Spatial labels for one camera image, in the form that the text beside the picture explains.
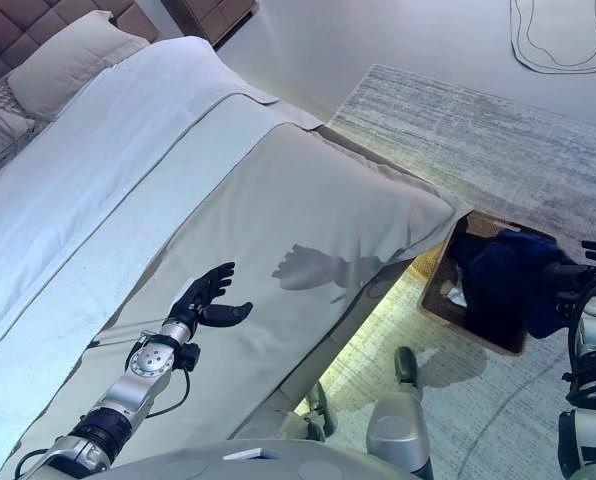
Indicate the white garment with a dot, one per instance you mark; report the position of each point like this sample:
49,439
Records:
457,292

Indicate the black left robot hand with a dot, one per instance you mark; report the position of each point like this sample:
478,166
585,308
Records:
198,300

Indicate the white duvet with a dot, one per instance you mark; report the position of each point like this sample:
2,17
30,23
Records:
78,150

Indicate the brown cube nightstand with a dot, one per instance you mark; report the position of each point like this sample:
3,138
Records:
208,17

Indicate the brown wicker basket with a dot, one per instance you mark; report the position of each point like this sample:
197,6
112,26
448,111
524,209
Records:
438,295

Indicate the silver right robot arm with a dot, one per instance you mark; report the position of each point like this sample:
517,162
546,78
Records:
593,350

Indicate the silver left robot leg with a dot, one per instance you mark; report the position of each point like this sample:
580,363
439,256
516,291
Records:
310,415

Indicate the dark blue garment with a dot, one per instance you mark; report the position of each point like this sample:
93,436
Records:
523,270

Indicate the beige bed runner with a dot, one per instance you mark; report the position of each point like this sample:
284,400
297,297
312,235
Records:
253,225

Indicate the silver robot leg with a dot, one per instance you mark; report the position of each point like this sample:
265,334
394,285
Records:
310,415
403,425

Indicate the beige oval floor mat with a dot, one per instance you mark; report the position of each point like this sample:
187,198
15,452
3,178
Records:
560,32

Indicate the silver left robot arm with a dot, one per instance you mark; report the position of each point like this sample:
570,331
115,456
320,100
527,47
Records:
143,370

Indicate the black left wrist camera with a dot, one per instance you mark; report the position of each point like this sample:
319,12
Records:
189,357

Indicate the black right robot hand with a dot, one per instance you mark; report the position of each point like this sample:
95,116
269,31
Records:
588,270

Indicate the silver right robot leg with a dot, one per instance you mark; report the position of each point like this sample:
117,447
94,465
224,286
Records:
403,425

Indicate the brown padded headboard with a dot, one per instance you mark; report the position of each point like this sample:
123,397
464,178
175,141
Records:
38,35

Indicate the grey robot torso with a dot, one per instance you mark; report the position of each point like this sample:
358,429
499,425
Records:
268,460

